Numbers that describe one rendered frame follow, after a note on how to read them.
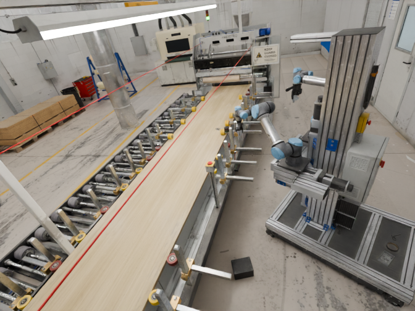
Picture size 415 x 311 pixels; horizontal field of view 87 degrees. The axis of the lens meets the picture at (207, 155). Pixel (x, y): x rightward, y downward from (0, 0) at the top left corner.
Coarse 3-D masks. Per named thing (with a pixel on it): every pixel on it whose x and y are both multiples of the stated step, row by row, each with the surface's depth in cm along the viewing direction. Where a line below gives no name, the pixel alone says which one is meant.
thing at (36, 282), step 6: (162, 126) 379; (168, 126) 375; (138, 162) 295; (72, 216) 228; (78, 228) 212; (84, 228) 211; (42, 240) 207; (54, 246) 199; (60, 246) 198; (36, 252) 196; (12, 276) 179; (18, 276) 179; (24, 276) 178; (30, 282) 173; (36, 282) 172; (0, 306) 160; (6, 306) 160
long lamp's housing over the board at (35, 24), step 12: (204, 0) 232; (72, 12) 93; (84, 12) 98; (96, 12) 104; (108, 12) 111; (120, 12) 118; (132, 12) 126; (144, 12) 136; (156, 12) 148; (24, 24) 80; (36, 24) 79; (48, 24) 83; (60, 24) 87; (72, 24) 92; (84, 24) 97; (24, 36) 83; (36, 36) 81
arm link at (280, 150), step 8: (256, 104) 196; (264, 104) 194; (256, 112) 191; (264, 112) 191; (264, 120) 191; (264, 128) 192; (272, 128) 188; (272, 136) 187; (272, 144) 186; (280, 144) 182; (288, 144) 183; (272, 152) 187; (280, 152) 180; (288, 152) 182
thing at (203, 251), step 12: (252, 120) 369; (240, 144) 299; (240, 156) 288; (228, 180) 242; (228, 192) 236; (216, 216) 203; (216, 228) 199; (204, 240) 184; (204, 252) 175; (204, 264) 173; (192, 276) 160; (192, 288) 154; (192, 300) 151
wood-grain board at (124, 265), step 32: (224, 96) 409; (192, 128) 318; (160, 160) 260; (192, 160) 250; (128, 192) 221; (160, 192) 213; (192, 192) 206; (96, 224) 191; (128, 224) 186; (160, 224) 180; (96, 256) 164; (128, 256) 160; (160, 256) 156; (64, 288) 147; (96, 288) 144; (128, 288) 141
